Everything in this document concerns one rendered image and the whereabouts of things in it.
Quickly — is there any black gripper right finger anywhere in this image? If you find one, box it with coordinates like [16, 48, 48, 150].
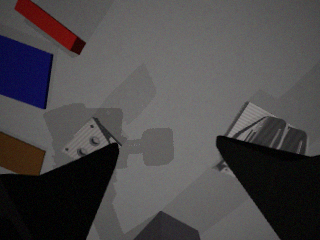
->
[216, 136, 320, 240]

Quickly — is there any red rectangular block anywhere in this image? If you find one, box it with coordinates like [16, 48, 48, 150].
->
[15, 0, 86, 55]

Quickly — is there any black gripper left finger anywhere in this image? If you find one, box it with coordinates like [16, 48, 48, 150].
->
[0, 142, 119, 240]

